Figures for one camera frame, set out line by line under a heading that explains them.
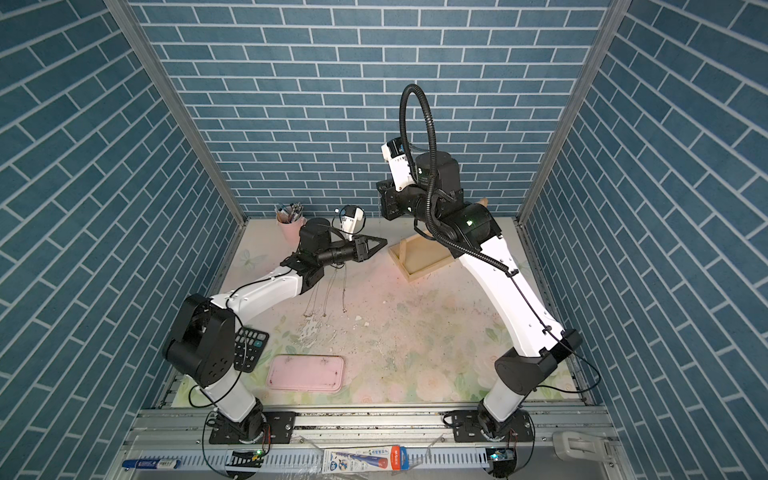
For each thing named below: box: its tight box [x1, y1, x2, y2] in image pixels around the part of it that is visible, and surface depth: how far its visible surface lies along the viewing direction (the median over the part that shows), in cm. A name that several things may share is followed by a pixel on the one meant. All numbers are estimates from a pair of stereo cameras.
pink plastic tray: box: [267, 354, 345, 393], surface depth 82 cm
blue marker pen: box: [122, 459, 181, 471], surface depth 69 cm
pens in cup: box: [274, 202, 304, 224], surface depth 107 cm
